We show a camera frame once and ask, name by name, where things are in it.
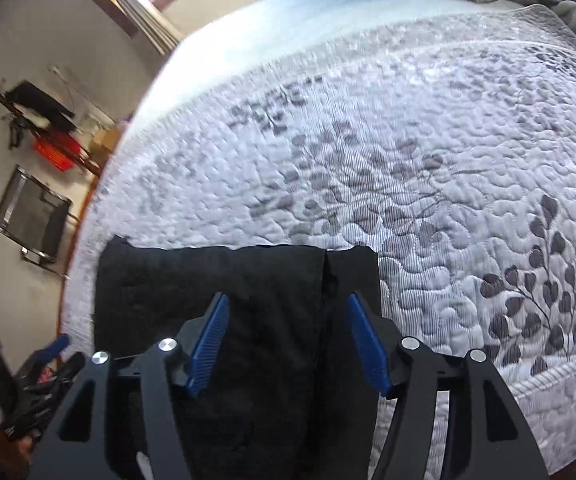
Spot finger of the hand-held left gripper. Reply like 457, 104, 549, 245
59, 351, 87, 380
42, 333, 72, 362

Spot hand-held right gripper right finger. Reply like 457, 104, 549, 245
346, 292, 551, 480

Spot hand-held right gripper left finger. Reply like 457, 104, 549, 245
28, 292, 230, 480

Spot black quilted pants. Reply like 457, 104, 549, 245
92, 235, 383, 480

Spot chrome and black chair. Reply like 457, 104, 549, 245
0, 165, 81, 279

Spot wooden coat rack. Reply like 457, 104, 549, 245
0, 80, 104, 177

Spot red bag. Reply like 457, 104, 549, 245
32, 132, 81, 174

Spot white quilted leaf-print bedspread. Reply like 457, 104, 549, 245
60, 4, 576, 480

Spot cardboard box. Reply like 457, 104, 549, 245
90, 128, 121, 161

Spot white basket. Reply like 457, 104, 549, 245
75, 104, 107, 136

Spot hanging black garment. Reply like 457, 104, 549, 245
5, 81, 76, 132

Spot pale bed sheet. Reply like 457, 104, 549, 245
128, 0, 519, 131

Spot beige striped curtain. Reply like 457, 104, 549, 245
100, 0, 185, 54

